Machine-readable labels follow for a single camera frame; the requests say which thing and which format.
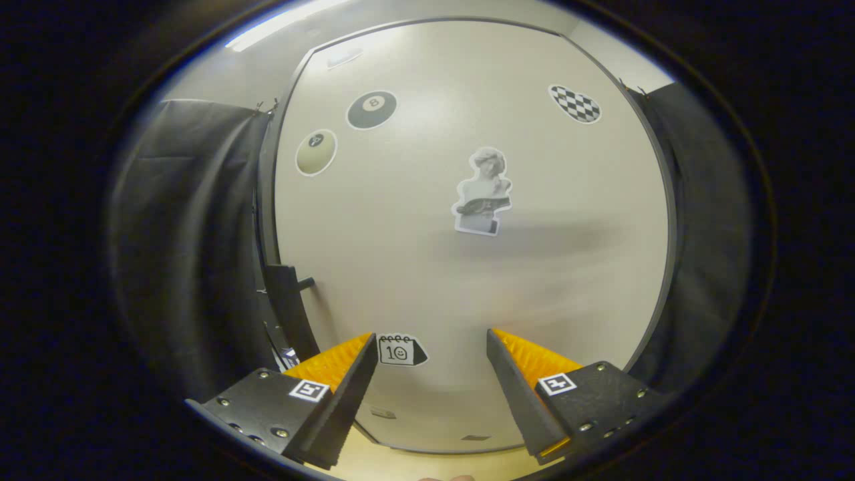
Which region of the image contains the black door handle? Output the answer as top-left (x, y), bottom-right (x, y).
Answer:
top-left (266, 264), bottom-right (321, 361)

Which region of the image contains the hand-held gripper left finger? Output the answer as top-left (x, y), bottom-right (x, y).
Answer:
top-left (186, 332), bottom-right (379, 470)

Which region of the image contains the dark grey cabinet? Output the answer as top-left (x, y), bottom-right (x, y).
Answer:
top-left (257, 17), bottom-right (679, 455)

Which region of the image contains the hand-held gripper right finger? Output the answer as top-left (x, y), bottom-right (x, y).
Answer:
top-left (486, 327), bottom-right (662, 466)

